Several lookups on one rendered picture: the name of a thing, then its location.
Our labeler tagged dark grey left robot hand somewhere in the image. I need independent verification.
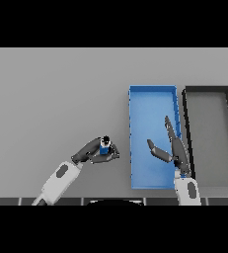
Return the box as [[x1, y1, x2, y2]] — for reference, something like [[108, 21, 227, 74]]
[[70, 135, 121, 166]]

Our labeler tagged blue pipe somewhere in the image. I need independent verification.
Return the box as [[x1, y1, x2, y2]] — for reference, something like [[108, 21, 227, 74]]
[[99, 134, 113, 156]]

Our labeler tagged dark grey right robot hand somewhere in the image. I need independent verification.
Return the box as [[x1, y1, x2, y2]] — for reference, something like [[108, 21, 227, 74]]
[[146, 115, 192, 176]]

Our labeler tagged dark grey bin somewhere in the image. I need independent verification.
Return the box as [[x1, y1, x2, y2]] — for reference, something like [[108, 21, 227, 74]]
[[181, 85, 228, 188]]

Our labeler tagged blue bin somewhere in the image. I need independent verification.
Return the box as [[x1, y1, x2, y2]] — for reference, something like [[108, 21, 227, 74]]
[[127, 84, 183, 191]]

